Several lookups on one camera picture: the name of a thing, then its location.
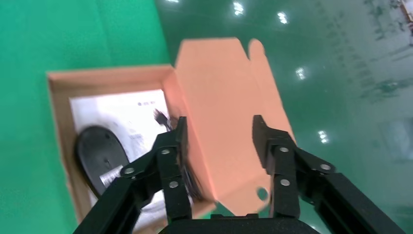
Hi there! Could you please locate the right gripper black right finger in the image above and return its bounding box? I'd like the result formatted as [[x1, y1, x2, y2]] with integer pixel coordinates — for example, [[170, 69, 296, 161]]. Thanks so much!
[[251, 115, 407, 234]]

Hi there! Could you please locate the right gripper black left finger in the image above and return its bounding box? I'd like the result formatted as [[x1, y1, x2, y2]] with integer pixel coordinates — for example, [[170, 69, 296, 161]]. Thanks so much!
[[72, 116, 194, 234]]

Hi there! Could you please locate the black wired computer mouse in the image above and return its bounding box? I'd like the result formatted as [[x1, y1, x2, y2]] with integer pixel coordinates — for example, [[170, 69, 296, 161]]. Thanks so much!
[[74, 108, 205, 201]]

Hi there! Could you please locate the white printed paper sheet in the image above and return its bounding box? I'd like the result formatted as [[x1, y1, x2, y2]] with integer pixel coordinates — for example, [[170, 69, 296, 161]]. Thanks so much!
[[69, 89, 195, 234]]

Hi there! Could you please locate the open orange cardboard box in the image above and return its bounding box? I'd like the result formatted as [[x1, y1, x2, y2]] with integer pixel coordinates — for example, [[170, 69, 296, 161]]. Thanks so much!
[[46, 37, 296, 234]]

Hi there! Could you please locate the green table mat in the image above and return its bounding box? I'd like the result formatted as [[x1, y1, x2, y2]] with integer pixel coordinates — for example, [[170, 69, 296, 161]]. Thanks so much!
[[0, 0, 171, 234]]

